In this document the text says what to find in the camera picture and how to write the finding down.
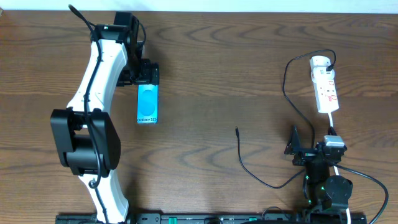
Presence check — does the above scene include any blue screen Galaxy smartphone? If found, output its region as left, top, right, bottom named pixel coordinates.
left=136, top=85, right=159, bottom=124

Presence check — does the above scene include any black charging cable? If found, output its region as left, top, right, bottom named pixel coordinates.
left=234, top=49, right=337, bottom=190

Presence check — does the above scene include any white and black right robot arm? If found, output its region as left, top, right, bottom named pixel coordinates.
left=284, top=127, right=353, bottom=223

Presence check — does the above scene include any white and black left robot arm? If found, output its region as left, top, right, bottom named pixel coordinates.
left=50, top=6, right=160, bottom=223

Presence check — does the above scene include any white USB charger adapter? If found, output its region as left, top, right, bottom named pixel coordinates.
left=310, top=55, right=334, bottom=72

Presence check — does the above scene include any white power strip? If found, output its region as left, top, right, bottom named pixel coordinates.
left=311, top=67, right=339, bottom=114

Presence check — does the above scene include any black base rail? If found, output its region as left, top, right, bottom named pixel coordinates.
left=55, top=212, right=367, bottom=224

